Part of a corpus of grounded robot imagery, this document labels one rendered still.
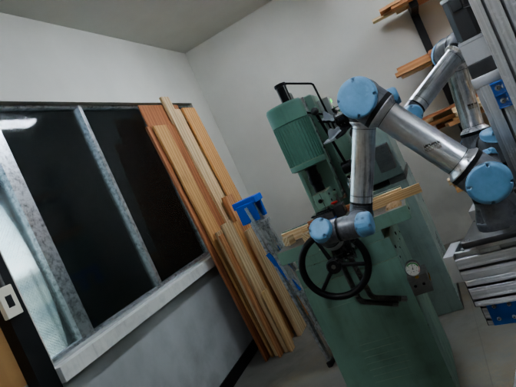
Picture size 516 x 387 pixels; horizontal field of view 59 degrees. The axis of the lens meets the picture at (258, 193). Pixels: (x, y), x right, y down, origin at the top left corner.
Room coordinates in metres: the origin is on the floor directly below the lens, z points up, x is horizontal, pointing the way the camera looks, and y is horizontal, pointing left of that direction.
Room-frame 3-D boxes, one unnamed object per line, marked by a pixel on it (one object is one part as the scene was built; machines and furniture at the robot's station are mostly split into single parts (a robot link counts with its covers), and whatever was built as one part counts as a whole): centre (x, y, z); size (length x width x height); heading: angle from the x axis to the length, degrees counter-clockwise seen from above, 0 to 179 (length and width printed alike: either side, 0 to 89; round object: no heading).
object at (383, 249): (2.24, -0.31, 0.76); 0.57 x 0.45 x 0.09; 161
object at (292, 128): (2.13, -0.27, 1.35); 0.18 x 0.18 x 0.31
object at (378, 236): (2.07, -0.25, 0.82); 0.40 x 0.21 x 0.04; 71
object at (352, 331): (2.24, -0.31, 0.35); 0.58 x 0.45 x 0.71; 161
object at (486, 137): (1.79, -0.94, 0.98); 0.13 x 0.12 x 0.14; 6
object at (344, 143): (2.28, -0.48, 1.22); 0.09 x 0.08 x 0.15; 161
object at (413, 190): (2.09, -0.39, 0.92); 0.57 x 0.02 x 0.04; 71
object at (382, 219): (2.01, -0.27, 0.87); 0.61 x 0.30 x 0.06; 71
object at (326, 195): (2.14, -0.28, 1.03); 0.14 x 0.07 x 0.09; 161
